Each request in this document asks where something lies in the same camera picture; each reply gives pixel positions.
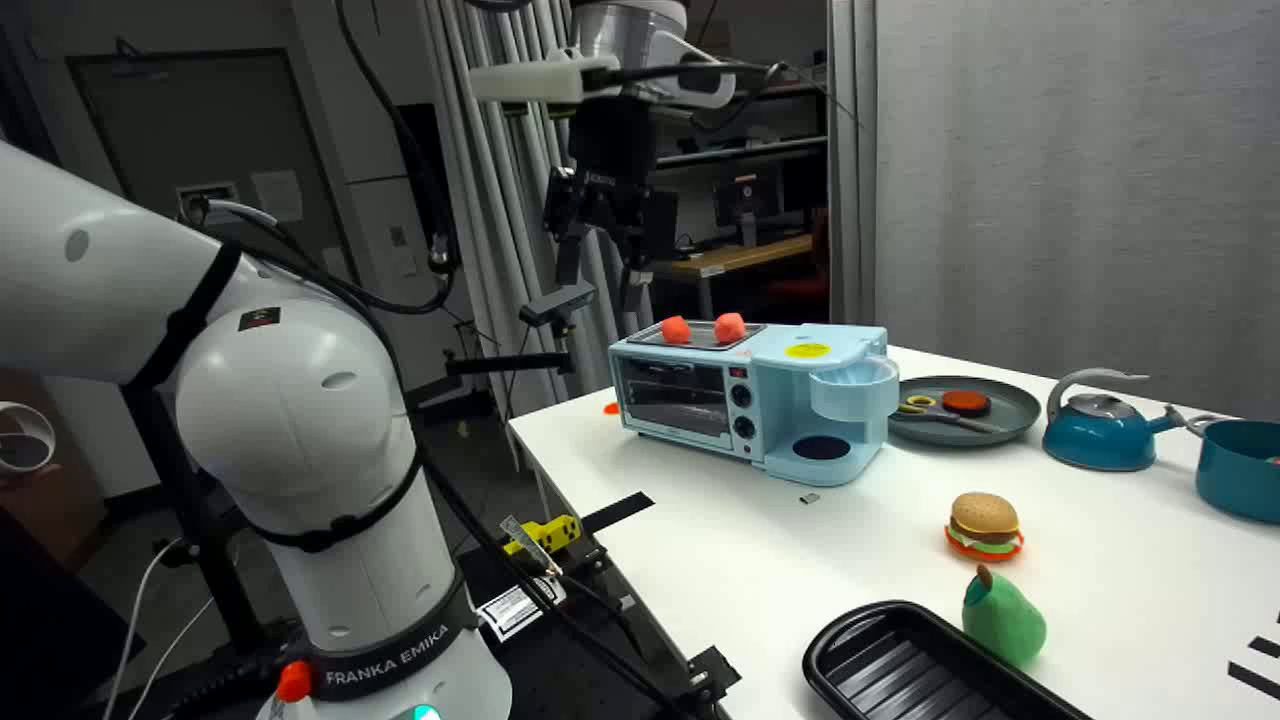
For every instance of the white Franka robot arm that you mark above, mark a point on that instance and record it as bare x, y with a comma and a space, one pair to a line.
295, 403

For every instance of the light blue toy coffeemaker oven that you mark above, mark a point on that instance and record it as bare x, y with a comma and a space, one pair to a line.
752, 403

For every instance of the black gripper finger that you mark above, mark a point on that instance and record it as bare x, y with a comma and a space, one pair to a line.
571, 201
651, 227

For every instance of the orange capped white bottle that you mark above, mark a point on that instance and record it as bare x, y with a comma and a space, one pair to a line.
295, 685

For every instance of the dark background shelf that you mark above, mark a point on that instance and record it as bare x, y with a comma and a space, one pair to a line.
773, 147

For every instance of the teal toy pot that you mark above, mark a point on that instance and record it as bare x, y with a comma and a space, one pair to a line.
1240, 471

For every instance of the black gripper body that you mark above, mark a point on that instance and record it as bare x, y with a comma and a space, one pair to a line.
614, 141

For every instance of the green toy pear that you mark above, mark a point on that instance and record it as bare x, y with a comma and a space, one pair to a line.
1003, 620

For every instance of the black ribbed plastic tray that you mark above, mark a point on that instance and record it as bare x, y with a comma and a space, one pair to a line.
906, 664

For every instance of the teal toy kettle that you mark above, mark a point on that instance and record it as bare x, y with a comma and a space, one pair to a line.
1099, 433

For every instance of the yellow black clamp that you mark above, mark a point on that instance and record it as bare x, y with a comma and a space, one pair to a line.
545, 538

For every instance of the dark grey toy plate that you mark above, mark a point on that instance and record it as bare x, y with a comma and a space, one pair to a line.
995, 426

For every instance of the small grey tape piece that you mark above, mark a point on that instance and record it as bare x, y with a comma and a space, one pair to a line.
805, 498

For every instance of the red toy tomato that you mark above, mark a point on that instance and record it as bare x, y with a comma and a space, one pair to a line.
729, 327

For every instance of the toy hamburger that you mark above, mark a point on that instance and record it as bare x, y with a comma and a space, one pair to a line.
984, 524

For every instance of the wooden background table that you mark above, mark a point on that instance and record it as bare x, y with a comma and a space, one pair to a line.
746, 253

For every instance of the grey backdrop curtain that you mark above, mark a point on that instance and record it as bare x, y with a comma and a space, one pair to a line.
1083, 186

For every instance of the small orange object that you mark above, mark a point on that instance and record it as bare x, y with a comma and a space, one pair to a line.
614, 408

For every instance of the small yellow ringed toy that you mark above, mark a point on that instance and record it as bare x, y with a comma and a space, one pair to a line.
922, 403

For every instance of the folded pale curtain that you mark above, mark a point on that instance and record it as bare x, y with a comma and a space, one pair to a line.
502, 201

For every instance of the black camera on stand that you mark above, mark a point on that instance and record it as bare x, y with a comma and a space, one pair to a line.
555, 310

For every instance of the small black tape square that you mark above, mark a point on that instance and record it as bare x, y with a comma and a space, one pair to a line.
1264, 650

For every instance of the black strip at table edge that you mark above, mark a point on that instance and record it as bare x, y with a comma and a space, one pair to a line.
619, 511

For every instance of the red round toy slice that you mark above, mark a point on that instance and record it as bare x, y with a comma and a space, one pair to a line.
964, 403

